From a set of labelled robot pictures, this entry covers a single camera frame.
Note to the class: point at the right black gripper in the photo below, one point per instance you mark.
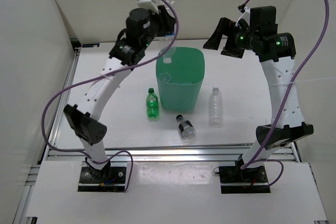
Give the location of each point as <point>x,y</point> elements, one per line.
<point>222,28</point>

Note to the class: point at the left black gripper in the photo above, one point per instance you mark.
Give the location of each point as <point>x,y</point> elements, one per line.
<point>166,23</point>

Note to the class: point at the green plastic soda bottle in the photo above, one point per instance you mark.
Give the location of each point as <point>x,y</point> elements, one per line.
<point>152,105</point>

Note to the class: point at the clear bottle white cap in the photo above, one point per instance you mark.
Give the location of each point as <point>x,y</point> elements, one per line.
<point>216,107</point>

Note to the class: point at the clear bottle blue label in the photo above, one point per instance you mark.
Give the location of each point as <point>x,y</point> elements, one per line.
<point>165,77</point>
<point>163,45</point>

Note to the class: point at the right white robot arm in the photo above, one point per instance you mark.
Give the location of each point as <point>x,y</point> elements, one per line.
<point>276,53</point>

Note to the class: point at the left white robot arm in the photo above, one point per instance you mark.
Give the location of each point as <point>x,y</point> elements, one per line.
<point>151,19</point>

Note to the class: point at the green plastic bin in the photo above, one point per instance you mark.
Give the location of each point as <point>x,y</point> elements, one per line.
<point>187,71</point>

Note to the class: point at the left blue corner label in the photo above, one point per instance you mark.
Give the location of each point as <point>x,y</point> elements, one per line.
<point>90,45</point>

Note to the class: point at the small bottle black cap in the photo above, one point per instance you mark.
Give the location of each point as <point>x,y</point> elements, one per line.
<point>185,127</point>

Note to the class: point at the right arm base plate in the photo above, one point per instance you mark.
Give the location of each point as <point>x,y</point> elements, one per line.
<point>233,180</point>

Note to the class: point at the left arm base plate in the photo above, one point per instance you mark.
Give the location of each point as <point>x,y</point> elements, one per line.
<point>114,181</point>

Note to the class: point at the aluminium table frame rail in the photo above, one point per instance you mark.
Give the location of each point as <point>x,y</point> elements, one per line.
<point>172,180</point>

